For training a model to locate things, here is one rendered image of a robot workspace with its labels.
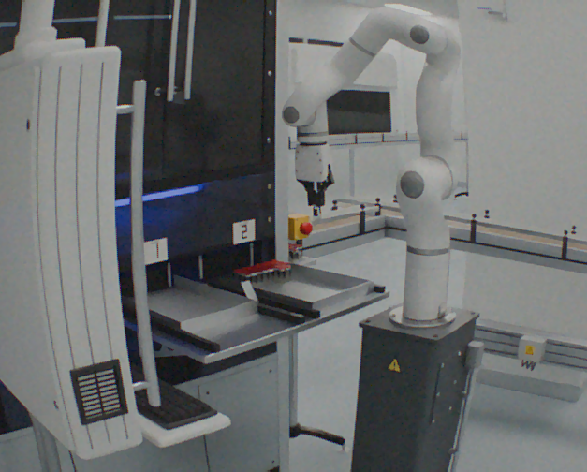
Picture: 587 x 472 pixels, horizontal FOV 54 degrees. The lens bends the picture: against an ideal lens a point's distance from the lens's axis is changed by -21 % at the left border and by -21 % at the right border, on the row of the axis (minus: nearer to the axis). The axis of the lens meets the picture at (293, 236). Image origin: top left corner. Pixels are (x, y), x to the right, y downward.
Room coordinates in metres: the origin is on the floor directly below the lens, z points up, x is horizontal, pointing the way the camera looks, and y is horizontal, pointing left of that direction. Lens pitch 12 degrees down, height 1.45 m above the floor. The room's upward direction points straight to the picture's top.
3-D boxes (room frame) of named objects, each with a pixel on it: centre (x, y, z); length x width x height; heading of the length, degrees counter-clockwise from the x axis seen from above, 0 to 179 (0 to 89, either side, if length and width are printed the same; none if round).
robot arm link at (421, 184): (1.69, -0.33, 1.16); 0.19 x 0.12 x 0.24; 147
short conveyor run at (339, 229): (2.57, -0.09, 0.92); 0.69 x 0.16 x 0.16; 138
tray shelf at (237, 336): (1.83, 0.14, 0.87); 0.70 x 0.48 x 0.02; 138
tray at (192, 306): (1.75, 0.30, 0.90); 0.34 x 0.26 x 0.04; 48
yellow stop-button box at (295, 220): (2.26, 0.00, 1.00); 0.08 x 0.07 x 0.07; 48
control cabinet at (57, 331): (1.18, 0.52, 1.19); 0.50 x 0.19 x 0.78; 46
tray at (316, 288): (1.93, -0.01, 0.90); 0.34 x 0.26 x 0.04; 48
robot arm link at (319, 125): (1.91, -0.05, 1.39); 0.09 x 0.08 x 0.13; 151
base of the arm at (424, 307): (1.72, -0.34, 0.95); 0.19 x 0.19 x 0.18
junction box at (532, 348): (2.27, -0.96, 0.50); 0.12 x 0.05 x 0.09; 48
